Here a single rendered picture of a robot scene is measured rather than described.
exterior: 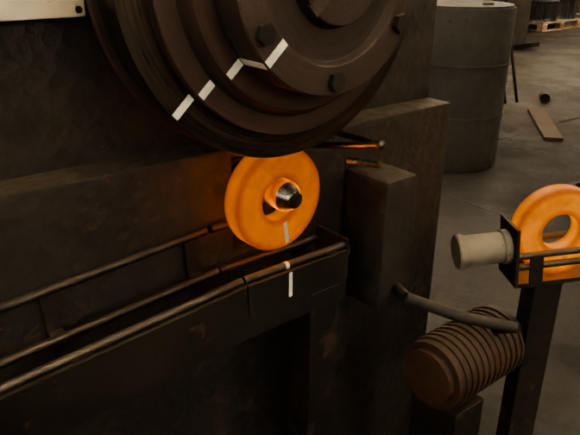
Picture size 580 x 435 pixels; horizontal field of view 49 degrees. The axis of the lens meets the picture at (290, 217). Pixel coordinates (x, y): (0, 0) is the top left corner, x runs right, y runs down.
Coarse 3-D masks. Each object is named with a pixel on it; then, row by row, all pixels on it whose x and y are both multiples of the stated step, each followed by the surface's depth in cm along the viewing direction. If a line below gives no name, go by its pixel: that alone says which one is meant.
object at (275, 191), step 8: (232, 168) 96; (272, 184) 89; (280, 184) 88; (288, 184) 88; (272, 192) 88; (280, 192) 88; (288, 192) 87; (296, 192) 88; (264, 200) 90; (272, 200) 88; (280, 200) 88; (288, 200) 87; (296, 200) 88; (280, 208) 88; (288, 208) 88
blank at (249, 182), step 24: (240, 168) 87; (264, 168) 87; (288, 168) 90; (312, 168) 93; (240, 192) 85; (264, 192) 88; (312, 192) 94; (240, 216) 86; (264, 216) 90; (288, 216) 93; (264, 240) 91; (288, 240) 94
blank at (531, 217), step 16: (544, 192) 105; (560, 192) 104; (576, 192) 104; (528, 208) 105; (544, 208) 105; (560, 208) 105; (576, 208) 105; (528, 224) 105; (544, 224) 106; (576, 224) 108; (528, 240) 107; (560, 240) 110; (576, 240) 108; (560, 256) 108; (576, 256) 109
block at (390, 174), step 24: (360, 168) 107; (384, 168) 107; (360, 192) 106; (384, 192) 102; (408, 192) 105; (360, 216) 107; (384, 216) 103; (408, 216) 107; (360, 240) 109; (384, 240) 105; (408, 240) 109; (360, 264) 110; (384, 264) 107; (408, 264) 111; (360, 288) 112; (384, 288) 109
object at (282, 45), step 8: (280, 48) 69; (272, 56) 69; (240, 64) 72; (248, 64) 72; (256, 64) 70; (272, 64) 69; (232, 72) 72; (208, 88) 73; (200, 96) 73; (184, 104) 74; (176, 112) 73
